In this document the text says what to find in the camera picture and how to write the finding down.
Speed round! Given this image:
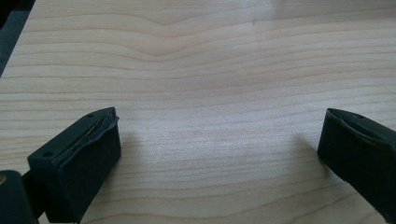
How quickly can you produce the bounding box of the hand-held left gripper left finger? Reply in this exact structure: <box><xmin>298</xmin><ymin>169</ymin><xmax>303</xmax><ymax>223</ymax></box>
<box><xmin>26</xmin><ymin>106</ymin><xmax>122</xmax><ymax>224</ymax></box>

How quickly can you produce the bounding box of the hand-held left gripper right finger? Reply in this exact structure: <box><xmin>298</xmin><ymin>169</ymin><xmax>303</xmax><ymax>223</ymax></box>
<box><xmin>317</xmin><ymin>107</ymin><xmax>396</xmax><ymax>224</ymax></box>

